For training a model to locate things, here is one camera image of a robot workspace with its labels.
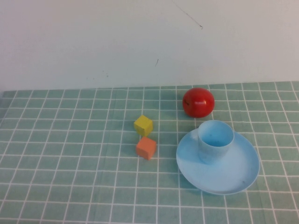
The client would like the green checked tablecloth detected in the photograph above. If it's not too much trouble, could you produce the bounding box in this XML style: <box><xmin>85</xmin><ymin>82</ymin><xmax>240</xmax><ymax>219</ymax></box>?
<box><xmin>0</xmin><ymin>81</ymin><xmax>299</xmax><ymax>224</ymax></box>

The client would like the light blue cup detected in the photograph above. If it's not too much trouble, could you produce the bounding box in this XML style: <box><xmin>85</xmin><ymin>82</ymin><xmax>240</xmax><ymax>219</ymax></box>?
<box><xmin>198</xmin><ymin>119</ymin><xmax>235</xmax><ymax>165</ymax></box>

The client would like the yellow cube block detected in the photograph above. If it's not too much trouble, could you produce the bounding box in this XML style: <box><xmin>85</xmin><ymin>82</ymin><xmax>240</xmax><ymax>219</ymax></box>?
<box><xmin>134</xmin><ymin>115</ymin><xmax>154</xmax><ymax>137</ymax></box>

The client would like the red apple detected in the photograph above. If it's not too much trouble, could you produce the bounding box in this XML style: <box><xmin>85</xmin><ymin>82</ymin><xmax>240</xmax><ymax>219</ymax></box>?
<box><xmin>182</xmin><ymin>87</ymin><xmax>215</xmax><ymax>119</ymax></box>

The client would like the light blue plate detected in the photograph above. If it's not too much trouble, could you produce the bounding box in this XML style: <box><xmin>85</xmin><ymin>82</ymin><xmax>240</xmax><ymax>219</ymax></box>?
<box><xmin>176</xmin><ymin>129</ymin><xmax>260</xmax><ymax>195</ymax></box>

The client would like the orange cube block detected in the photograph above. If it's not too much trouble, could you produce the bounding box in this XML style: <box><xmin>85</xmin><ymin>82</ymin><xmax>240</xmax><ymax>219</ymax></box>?
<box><xmin>136</xmin><ymin>136</ymin><xmax>157</xmax><ymax>161</ymax></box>

